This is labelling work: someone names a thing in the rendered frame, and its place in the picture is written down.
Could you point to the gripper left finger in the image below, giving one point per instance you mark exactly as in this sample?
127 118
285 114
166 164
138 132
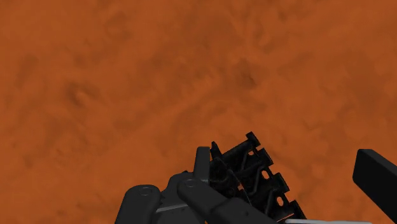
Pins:
198 198

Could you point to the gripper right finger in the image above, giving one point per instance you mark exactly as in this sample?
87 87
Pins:
377 176

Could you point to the black notched rack-shaped object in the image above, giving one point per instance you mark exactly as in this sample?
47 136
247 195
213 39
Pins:
254 173

